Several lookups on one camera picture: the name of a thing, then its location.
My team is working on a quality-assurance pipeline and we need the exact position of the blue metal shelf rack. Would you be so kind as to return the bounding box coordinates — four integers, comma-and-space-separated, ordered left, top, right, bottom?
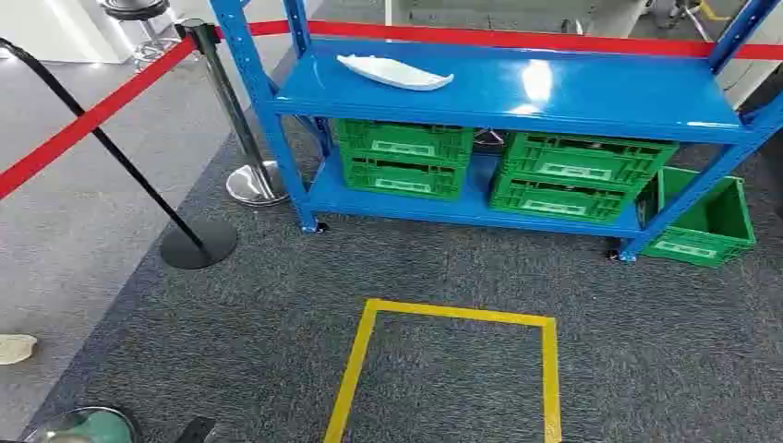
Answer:
208, 0, 783, 264

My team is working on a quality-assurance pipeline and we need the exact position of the chrome stanchion post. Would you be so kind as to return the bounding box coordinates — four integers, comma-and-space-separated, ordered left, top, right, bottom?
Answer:
175, 18, 289, 207

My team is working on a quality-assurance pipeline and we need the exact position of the black stanchion post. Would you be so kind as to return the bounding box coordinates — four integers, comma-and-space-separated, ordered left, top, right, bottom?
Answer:
0, 37, 238, 270

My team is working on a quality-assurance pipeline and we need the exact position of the white plastic shell part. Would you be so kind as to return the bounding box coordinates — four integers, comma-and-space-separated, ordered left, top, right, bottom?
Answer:
336, 54, 455, 92

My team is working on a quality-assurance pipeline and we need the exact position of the black round stool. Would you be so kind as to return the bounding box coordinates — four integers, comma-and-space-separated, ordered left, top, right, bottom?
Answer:
97, 0, 182, 66

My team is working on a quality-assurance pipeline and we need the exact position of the yellow floor tape outline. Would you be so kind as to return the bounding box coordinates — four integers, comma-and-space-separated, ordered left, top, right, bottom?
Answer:
322, 298, 562, 443

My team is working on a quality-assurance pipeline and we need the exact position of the red barrier belt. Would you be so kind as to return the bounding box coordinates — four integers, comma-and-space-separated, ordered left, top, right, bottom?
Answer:
0, 36, 200, 202
213, 19, 783, 61

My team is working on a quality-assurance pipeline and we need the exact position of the pale beige floor object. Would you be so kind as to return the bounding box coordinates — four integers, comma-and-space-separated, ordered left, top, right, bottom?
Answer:
0, 334, 38, 366

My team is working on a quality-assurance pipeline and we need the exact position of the open green plastic crate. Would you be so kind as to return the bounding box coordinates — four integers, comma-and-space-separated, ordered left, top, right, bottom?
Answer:
635, 166, 757, 269

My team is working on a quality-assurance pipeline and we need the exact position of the white cabinet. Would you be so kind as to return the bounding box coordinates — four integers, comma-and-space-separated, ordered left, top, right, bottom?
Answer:
716, 0, 783, 112

